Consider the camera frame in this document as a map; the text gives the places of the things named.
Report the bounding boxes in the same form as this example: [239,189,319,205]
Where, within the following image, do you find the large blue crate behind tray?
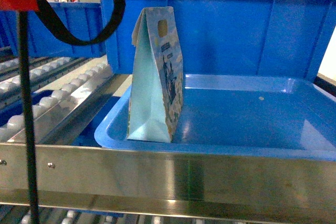
[106,0,335,81]

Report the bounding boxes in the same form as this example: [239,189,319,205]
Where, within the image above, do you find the black cable loop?
[33,0,126,46]

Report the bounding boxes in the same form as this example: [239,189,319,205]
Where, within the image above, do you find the white roller track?
[1,63,108,142]

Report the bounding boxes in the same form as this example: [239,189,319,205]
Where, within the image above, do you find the blue shallow tray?
[94,74,335,161]

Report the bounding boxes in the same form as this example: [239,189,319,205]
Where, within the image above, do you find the steel rack front rail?
[0,142,336,223]

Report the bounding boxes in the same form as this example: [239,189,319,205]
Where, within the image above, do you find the blue crate on rollers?
[1,2,106,58]

